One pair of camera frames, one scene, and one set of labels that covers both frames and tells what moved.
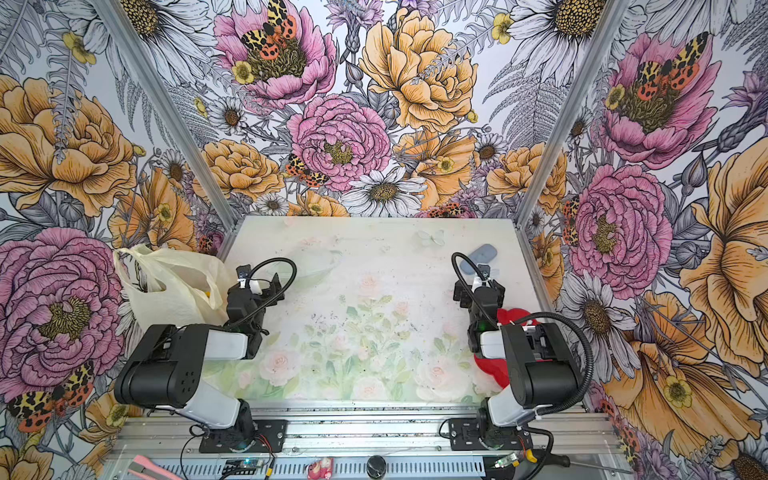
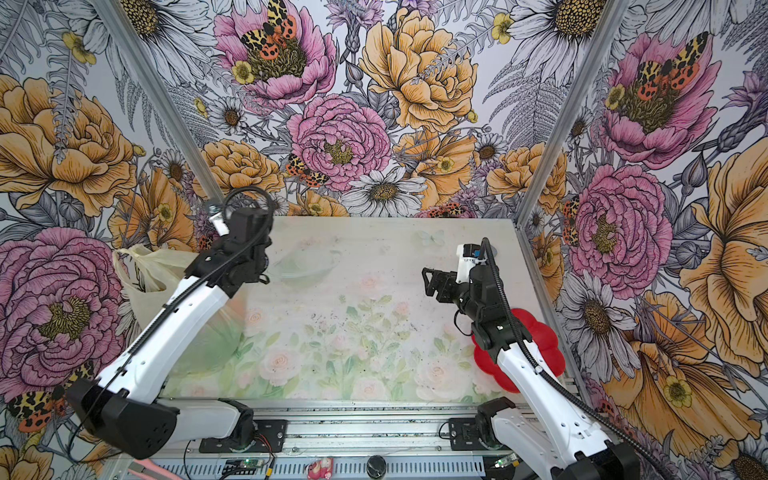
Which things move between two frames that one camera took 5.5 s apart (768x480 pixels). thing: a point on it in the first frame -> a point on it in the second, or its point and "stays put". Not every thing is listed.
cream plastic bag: (163, 288) stays put
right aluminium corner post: (616, 12) stays put
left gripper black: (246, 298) -> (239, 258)
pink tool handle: (149, 468) stays put
